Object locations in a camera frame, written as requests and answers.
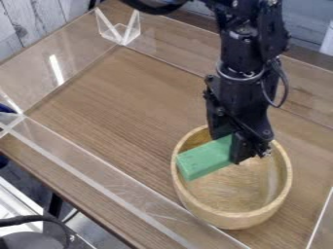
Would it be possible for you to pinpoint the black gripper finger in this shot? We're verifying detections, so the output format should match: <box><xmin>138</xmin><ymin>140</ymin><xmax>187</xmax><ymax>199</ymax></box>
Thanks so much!
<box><xmin>230</xmin><ymin>131</ymin><xmax>258</xmax><ymax>164</ymax></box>
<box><xmin>206</xmin><ymin>99</ymin><xmax>233</xmax><ymax>140</ymax></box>

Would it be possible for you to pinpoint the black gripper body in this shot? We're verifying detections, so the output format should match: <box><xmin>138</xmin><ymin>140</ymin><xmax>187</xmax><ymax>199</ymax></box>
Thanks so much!
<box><xmin>203</xmin><ymin>69</ymin><xmax>275</xmax><ymax>158</ymax></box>

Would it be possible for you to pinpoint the green rectangular block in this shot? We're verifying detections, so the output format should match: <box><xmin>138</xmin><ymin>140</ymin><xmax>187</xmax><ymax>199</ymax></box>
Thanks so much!
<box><xmin>175</xmin><ymin>135</ymin><xmax>231</xmax><ymax>181</ymax></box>

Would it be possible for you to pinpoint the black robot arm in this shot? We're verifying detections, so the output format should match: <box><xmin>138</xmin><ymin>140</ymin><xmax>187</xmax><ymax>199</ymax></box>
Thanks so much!
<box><xmin>201</xmin><ymin>0</ymin><xmax>290</xmax><ymax>163</ymax></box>

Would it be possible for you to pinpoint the brown wooden bowl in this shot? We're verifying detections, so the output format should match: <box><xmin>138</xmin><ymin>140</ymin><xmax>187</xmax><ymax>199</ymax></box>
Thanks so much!
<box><xmin>170</xmin><ymin>125</ymin><xmax>293</xmax><ymax>230</ymax></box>

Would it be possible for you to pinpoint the clear acrylic front barrier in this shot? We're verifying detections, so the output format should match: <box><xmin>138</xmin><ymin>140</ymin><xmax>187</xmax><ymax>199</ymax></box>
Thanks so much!
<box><xmin>0</xmin><ymin>94</ymin><xmax>250</xmax><ymax>249</ymax></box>

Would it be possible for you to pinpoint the black table leg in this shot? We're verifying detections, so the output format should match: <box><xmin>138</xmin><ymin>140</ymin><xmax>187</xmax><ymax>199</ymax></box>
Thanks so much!
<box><xmin>48</xmin><ymin>194</ymin><xmax>64</xmax><ymax>218</ymax></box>

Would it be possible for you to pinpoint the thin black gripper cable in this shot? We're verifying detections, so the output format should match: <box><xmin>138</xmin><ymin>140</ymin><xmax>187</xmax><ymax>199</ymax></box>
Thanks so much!
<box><xmin>261</xmin><ymin>59</ymin><xmax>290</xmax><ymax>109</ymax></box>

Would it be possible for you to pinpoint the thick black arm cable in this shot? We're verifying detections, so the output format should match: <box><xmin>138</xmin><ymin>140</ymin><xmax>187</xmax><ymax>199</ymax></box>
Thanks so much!
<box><xmin>119</xmin><ymin>0</ymin><xmax>193</xmax><ymax>16</ymax></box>

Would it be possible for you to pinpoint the clear acrylic corner bracket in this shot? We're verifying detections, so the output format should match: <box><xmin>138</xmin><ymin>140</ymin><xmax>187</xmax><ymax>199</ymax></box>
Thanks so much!
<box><xmin>95</xmin><ymin>8</ymin><xmax>140</xmax><ymax>46</ymax></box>

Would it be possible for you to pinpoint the black cable on floor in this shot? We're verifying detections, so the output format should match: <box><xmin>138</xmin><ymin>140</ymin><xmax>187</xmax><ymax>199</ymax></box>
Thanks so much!
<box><xmin>0</xmin><ymin>215</ymin><xmax>72</xmax><ymax>249</ymax></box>

